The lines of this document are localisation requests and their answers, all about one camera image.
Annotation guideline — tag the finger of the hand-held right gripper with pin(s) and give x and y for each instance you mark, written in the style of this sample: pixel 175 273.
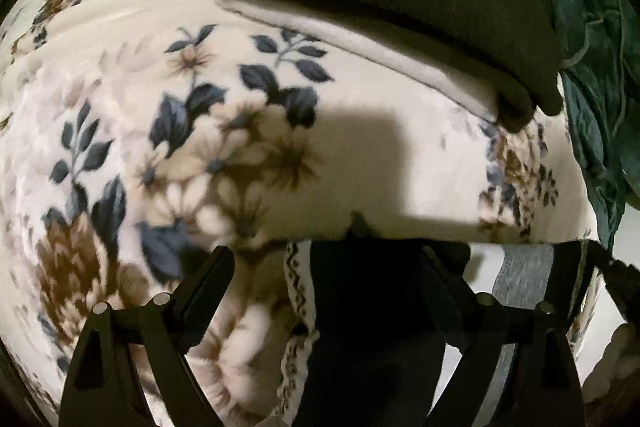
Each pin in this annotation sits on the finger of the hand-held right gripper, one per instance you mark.
pixel 620 292

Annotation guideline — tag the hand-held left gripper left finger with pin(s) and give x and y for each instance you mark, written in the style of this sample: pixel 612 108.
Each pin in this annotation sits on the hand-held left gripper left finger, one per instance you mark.
pixel 202 292

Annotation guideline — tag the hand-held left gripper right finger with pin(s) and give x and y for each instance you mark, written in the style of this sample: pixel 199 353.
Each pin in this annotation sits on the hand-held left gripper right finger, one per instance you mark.
pixel 450 302

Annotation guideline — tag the black grey striped sweater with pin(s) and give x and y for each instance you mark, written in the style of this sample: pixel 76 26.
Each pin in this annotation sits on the black grey striped sweater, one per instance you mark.
pixel 360 307

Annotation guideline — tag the teal plush blanket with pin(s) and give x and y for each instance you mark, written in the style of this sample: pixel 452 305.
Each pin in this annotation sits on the teal plush blanket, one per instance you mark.
pixel 600 57

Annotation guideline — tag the floral bedspread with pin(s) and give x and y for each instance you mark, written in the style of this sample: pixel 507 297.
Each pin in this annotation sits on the floral bedspread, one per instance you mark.
pixel 125 57

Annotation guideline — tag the white folded garment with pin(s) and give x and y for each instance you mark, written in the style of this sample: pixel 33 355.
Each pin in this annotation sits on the white folded garment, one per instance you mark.
pixel 375 42

